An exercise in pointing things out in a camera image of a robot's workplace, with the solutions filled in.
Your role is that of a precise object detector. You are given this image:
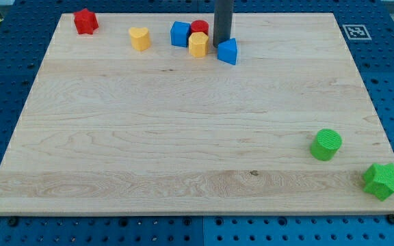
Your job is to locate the yellow heart block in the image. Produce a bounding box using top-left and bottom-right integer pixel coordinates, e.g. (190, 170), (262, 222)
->
(129, 27), (151, 51)

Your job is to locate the red cylinder block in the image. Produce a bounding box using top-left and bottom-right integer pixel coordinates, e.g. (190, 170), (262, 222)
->
(190, 19), (209, 36)

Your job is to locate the white fiducial marker tag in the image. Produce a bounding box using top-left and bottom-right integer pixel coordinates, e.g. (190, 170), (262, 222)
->
(342, 24), (371, 40)

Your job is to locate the green star block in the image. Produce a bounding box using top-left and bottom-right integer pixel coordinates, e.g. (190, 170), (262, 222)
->
(363, 163), (394, 201)

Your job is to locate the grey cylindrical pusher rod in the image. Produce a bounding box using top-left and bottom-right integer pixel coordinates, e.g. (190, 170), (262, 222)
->
(213, 0), (234, 48)

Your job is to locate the wooden board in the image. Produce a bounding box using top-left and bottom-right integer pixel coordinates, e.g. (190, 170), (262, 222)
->
(0, 13), (394, 217)

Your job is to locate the yellow hexagon block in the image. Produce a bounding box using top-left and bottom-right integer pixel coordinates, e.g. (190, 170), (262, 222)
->
(188, 32), (209, 57)

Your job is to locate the blue triangle block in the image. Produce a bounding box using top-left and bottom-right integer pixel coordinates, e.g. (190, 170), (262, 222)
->
(217, 38), (237, 65)

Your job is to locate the green cylinder block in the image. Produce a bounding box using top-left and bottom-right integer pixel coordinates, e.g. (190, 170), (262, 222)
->
(310, 128), (343, 161)

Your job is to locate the red star block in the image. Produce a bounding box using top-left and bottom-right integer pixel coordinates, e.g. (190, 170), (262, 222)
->
(73, 8), (99, 35)

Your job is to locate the blue cube block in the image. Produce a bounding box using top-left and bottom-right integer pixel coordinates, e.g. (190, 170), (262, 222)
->
(170, 21), (191, 47)

